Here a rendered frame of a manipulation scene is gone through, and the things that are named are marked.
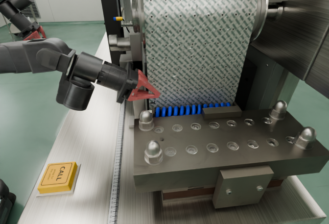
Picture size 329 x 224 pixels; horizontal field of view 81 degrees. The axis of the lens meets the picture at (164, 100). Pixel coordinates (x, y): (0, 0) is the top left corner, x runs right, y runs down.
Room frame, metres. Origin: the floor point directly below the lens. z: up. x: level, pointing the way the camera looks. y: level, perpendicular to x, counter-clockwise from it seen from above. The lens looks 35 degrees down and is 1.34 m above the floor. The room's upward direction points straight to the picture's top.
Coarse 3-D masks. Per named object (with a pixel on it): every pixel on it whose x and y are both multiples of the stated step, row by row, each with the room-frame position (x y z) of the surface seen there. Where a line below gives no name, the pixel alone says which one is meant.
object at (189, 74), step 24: (168, 48) 0.42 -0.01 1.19; (192, 48) 0.42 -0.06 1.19; (216, 48) 0.43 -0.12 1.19; (240, 48) 0.44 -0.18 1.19; (168, 72) 0.42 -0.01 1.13; (192, 72) 0.42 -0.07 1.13; (216, 72) 0.43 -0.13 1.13; (240, 72) 0.44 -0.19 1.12; (168, 96) 0.42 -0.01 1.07; (192, 96) 0.43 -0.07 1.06; (216, 96) 0.43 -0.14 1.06
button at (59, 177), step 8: (48, 168) 0.30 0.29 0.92; (56, 168) 0.30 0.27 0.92; (64, 168) 0.30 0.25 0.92; (72, 168) 0.30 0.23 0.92; (48, 176) 0.28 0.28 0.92; (56, 176) 0.28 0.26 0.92; (64, 176) 0.28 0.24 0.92; (72, 176) 0.29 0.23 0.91; (40, 184) 0.26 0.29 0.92; (48, 184) 0.26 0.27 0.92; (56, 184) 0.26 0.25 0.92; (64, 184) 0.26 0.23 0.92; (40, 192) 0.25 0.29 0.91; (48, 192) 0.25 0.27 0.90
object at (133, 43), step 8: (120, 40) 0.49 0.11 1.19; (128, 40) 0.49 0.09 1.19; (136, 40) 0.48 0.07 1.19; (120, 48) 0.49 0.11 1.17; (128, 48) 0.49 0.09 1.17; (136, 48) 0.48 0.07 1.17; (120, 56) 0.51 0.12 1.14; (128, 56) 0.51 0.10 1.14; (136, 56) 0.48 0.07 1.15; (120, 64) 0.48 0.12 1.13; (136, 64) 0.48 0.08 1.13; (136, 104) 0.49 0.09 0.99; (144, 104) 0.49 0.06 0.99; (136, 112) 0.49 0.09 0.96
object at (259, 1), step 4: (140, 0) 0.43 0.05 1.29; (260, 0) 0.46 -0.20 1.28; (140, 4) 0.42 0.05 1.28; (260, 4) 0.45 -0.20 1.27; (140, 8) 0.42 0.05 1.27; (260, 8) 0.45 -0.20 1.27; (140, 12) 0.42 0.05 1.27; (256, 12) 0.45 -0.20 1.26; (140, 16) 0.42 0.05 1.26; (256, 16) 0.45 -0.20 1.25; (140, 20) 0.42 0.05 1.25; (256, 20) 0.45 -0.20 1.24; (140, 24) 0.42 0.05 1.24; (144, 24) 0.42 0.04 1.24; (256, 24) 0.45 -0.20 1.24; (140, 28) 0.42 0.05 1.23; (140, 32) 0.42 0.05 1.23; (252, 32) 0.46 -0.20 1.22
